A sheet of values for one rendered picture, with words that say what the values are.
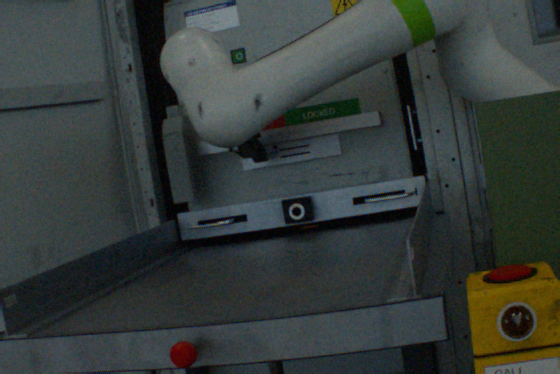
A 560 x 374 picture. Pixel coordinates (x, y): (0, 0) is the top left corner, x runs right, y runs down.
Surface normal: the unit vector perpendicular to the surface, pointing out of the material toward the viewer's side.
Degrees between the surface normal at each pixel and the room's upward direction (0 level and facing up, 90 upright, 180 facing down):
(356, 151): 90
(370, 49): 123
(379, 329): 90
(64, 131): 90
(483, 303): 90
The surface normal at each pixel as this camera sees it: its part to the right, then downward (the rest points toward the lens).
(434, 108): -0.23, 0.11
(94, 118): 0.83, -0.11
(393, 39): 0.18, 0.48
